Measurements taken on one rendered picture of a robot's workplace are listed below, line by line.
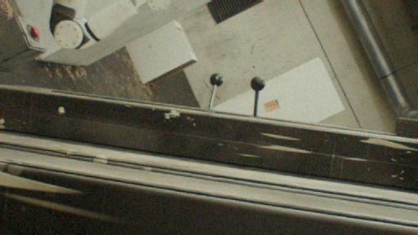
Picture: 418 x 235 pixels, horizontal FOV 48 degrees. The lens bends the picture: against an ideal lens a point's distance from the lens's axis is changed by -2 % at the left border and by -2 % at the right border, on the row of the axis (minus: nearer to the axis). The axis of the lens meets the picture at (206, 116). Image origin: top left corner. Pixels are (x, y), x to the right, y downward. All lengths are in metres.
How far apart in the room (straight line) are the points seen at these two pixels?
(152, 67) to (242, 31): 3.46
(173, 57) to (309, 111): 2.14
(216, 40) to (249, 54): 0.69
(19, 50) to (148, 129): 0.95
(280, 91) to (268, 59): 4.46
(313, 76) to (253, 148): 4.13
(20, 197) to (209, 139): 0.56
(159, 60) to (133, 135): 5.48
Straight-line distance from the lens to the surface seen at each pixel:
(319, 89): 4.84
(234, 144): 0.73
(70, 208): 0.18
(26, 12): 3.92
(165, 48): 6.22
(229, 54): 9.32
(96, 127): 0.78
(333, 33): 9.34
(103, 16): 1.35
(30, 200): 0.18
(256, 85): 1.17
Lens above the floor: 1.59
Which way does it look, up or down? 10 degrees down
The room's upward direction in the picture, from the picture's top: 64 degrees clockwise
